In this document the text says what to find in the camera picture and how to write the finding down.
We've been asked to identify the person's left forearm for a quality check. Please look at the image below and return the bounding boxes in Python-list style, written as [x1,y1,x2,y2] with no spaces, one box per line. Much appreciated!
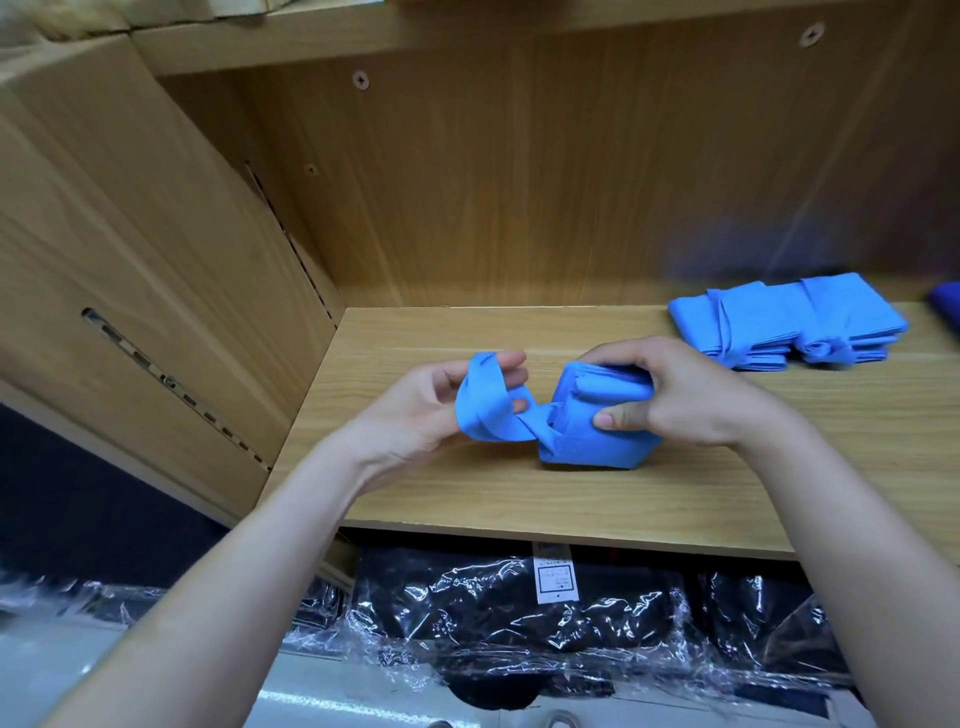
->
[37,450,369,728]

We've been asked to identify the wooden shelf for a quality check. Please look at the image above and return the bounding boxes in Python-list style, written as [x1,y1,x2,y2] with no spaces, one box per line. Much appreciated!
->
[0,0,960,590]

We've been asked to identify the person's right hand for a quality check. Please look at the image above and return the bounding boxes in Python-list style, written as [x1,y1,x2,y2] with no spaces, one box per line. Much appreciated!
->
[576,334,807,455]

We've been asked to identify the person's left hand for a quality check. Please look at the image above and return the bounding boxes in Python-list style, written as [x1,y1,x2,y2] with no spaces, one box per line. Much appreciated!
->
[319,349,533,492]

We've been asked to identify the beige woven basket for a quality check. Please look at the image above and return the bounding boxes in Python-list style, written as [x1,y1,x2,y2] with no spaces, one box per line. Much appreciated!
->
[0,0,297,44]

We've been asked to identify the person's right forearm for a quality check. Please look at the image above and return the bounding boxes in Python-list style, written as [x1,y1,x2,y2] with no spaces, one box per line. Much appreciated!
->
[750,408,960,728]

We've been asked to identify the black plastic-wrapped bag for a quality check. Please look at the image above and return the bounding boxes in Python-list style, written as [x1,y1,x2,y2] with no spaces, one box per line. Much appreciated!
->
[0,562,354,665]
[697,558,860,695]

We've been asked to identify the white paper tag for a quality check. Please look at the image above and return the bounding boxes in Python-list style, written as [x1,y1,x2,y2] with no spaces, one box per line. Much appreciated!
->
[529,543,582,606]

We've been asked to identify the black wrapped bag with tag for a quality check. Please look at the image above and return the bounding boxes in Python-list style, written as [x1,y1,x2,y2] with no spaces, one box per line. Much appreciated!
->
[345,537,702,710]

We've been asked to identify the light blue non-woven bag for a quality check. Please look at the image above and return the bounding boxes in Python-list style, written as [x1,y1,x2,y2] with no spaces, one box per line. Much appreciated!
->
[453,351,663,471]
[795,270,912,368]
[666,280,822,374]

